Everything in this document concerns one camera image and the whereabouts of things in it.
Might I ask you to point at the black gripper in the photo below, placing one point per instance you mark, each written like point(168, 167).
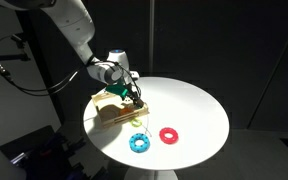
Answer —
point(131, 96)

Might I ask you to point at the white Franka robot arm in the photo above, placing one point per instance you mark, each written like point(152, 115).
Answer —
point(74, 23)

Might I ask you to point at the wooden tray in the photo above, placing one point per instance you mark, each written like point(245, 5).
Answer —
point(112, 121)

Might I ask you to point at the grey vertical pole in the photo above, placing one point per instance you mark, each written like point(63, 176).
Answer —
point(151, 36)

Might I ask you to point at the black equipment pile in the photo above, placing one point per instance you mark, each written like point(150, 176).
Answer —
point(47, 153)

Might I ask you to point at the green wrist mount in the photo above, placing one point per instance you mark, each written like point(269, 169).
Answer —
point(116, 89)

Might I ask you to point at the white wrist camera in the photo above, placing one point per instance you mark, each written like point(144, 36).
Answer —
point(134, 75)

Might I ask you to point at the white table pedestal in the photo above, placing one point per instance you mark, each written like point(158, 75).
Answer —
point(150, 175)

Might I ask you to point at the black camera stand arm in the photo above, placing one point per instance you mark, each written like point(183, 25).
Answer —
point(14, 57)

